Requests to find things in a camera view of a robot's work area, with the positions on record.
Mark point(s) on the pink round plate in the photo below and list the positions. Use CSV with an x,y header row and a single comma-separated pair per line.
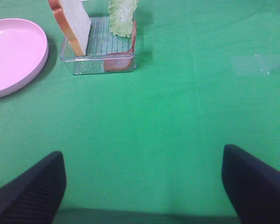
x,y
24,51

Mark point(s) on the red bacon strip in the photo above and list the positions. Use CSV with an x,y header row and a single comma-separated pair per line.
x,y
123,60

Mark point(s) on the clear plastic tray right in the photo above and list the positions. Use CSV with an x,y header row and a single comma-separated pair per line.
x,y
100,43

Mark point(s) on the green lettuce leaf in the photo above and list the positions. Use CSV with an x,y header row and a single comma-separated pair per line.
x,y
121,17

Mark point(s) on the bread slice orange crust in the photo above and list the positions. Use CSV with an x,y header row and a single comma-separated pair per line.
x,y
74,23

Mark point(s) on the green tablecloth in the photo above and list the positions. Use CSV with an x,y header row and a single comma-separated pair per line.
x,y
152,139

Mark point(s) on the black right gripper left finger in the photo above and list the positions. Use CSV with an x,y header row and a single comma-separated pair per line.
x,y
34,196

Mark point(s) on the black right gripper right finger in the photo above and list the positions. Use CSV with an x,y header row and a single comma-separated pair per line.
x,y
252,186

